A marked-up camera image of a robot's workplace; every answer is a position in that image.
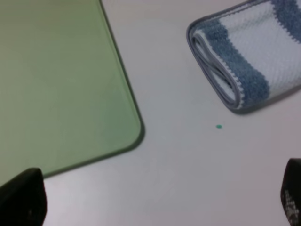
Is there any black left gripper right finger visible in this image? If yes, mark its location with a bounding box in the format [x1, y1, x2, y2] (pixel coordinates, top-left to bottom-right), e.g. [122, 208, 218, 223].
[280, 158, 301, 226]

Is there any green plastic tray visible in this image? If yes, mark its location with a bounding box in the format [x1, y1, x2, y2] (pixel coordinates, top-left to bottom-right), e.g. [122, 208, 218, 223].
[0, 0, 144, 184]

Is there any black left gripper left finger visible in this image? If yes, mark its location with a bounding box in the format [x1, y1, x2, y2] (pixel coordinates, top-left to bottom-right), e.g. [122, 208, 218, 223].
[0, 168, 47, 226]

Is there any blue white striped towel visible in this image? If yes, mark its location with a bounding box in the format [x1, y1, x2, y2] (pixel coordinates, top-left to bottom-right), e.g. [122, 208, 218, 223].
[186, 0, 301, 112]

